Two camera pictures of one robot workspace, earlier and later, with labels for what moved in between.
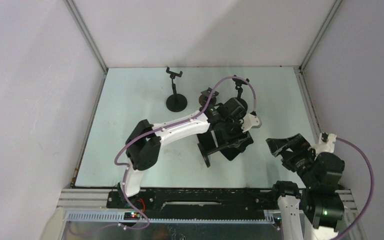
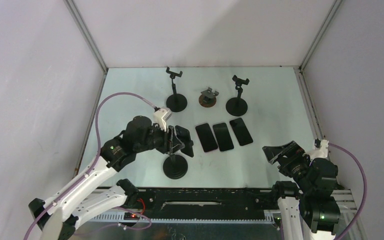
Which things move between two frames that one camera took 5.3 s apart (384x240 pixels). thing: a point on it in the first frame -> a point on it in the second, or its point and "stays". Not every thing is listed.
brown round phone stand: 204,98 stays
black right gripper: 194,200 stays
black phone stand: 176,102 stays
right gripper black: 297,143 -> 273,152
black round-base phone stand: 239,82 stays
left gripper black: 229,139 -> 170,142
